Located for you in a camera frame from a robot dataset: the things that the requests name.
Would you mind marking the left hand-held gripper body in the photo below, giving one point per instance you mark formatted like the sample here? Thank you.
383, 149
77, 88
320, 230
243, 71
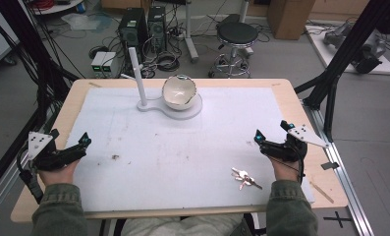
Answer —
48, 157

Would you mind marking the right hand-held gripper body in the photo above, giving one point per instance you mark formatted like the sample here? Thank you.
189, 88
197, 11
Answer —
289, 149

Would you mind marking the bunch of keys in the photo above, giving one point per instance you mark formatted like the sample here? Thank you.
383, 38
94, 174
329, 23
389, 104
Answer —
244, 177

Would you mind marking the person's left hand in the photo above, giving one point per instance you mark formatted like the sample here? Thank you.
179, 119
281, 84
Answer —
58, 176

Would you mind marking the person's right hand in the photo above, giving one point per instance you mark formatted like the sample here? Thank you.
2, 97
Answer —
286, 171

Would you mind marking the black tape piece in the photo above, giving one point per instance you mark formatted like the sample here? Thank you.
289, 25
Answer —
330, 165

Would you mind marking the thin wooden stick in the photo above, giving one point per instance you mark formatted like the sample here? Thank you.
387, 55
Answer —
322, 192

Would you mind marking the white power supply unit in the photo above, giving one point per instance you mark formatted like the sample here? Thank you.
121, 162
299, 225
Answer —
109, 64
98, 64

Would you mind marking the white table mat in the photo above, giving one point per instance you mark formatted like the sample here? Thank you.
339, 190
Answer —
182, 157

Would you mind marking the white stand with pole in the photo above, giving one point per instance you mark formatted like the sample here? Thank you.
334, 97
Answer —
139, 78

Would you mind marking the white platform board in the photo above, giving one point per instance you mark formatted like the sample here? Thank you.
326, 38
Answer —
333, 55

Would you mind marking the white bowl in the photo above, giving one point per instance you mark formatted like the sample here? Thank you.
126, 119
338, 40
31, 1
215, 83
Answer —
178, 93

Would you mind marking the black round stool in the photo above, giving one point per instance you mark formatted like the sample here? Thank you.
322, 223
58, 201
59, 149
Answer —
236, 34

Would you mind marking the cardboard box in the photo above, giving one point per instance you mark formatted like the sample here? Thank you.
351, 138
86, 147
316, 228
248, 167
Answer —
290, 18

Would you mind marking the grey robot parts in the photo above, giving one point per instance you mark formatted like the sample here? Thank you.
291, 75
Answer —
369, 49

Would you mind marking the clear plastic sheet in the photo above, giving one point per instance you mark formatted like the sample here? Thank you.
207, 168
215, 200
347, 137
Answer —
84, 22

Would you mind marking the person's lap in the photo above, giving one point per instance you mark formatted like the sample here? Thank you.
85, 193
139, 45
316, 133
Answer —
182, 226

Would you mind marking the black computer tower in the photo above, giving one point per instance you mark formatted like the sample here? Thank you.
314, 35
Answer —
132, 31
157, 28

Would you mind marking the white metal table leg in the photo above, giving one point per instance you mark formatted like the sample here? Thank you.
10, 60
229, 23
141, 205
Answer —
191, 32

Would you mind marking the round white table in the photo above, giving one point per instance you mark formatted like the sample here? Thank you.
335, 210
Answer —
56, 7

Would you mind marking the aluminium rail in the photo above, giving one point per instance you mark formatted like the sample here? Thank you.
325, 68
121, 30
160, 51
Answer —
343, 177
2, 196

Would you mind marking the black metal frame strut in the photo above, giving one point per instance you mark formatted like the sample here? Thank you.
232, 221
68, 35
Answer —
346, 49
28, 42

